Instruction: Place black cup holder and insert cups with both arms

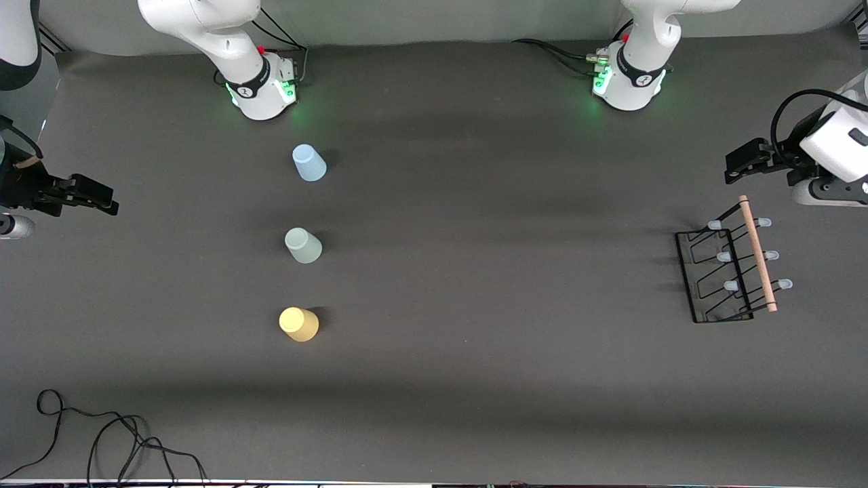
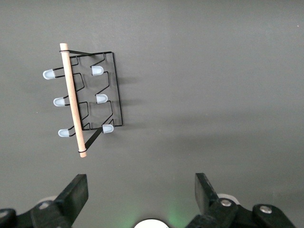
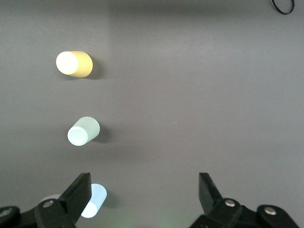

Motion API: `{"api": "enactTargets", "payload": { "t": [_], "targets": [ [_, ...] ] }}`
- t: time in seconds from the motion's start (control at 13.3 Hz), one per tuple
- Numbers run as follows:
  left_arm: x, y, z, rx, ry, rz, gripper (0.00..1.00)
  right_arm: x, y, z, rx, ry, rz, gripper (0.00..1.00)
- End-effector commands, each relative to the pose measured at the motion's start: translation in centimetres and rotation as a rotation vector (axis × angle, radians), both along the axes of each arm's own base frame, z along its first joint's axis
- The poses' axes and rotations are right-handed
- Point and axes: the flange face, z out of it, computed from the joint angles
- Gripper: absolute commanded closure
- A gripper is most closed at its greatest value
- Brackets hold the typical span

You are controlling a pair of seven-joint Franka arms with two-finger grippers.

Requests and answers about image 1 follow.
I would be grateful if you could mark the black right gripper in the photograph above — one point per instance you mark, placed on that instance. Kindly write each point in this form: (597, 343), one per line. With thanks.
(22, 188)

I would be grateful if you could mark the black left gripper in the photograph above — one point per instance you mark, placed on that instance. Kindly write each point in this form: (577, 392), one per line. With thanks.
(788, 163)

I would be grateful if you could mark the pale green plastic cup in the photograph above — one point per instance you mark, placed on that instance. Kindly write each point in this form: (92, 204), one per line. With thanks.
(304, 246)

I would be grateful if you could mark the yellow plastic cup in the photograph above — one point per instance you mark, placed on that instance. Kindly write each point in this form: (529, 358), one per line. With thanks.
(298, 324)

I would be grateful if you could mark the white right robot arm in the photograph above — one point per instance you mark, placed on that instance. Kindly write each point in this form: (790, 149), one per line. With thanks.
(203, 20)

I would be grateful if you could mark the pale blue plastic cup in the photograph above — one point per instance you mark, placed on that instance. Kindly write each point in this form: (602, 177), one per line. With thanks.
(308, 164)

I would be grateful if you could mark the aluminium frame rail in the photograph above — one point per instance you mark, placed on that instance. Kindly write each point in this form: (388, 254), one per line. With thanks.
(861, 27)
(54, 42)

